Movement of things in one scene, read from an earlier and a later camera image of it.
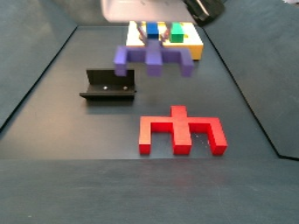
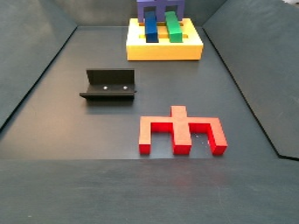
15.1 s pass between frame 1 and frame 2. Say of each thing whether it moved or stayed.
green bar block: stayed
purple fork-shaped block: moved
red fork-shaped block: stayed
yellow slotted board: stayed
